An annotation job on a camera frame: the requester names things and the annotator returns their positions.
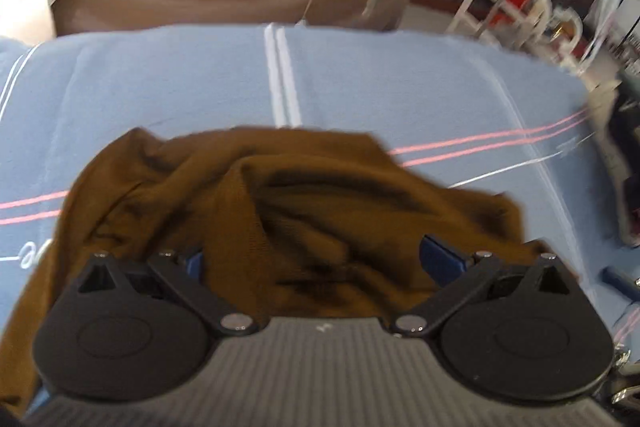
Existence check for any blue striped blanket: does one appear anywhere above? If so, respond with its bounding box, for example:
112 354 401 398
0 23 640 358

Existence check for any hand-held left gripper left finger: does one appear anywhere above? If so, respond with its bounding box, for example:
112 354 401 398
75 249 260 339

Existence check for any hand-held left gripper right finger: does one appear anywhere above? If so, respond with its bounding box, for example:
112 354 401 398
390 234 572 339

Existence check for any brown knit garment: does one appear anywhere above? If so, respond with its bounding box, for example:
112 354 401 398
0 127 576 420

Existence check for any dark blurred object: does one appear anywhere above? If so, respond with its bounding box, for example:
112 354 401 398
585 77 640 248

